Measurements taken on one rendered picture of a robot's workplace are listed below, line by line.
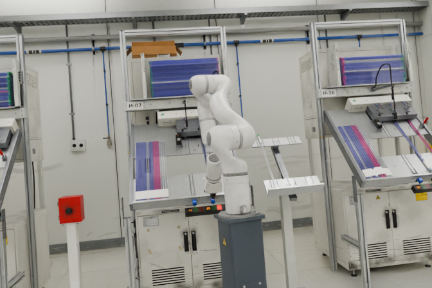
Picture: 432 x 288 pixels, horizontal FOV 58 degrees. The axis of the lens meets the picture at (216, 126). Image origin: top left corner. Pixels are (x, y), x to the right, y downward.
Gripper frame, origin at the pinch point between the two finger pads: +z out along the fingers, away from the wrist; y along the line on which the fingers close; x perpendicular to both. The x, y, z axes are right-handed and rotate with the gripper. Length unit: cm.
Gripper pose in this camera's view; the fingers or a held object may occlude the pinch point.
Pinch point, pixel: (213, 195)
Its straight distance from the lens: 233.1
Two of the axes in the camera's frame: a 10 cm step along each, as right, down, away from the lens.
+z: -0.3, 7.5, 6.6
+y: 9.9, -0.7, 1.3
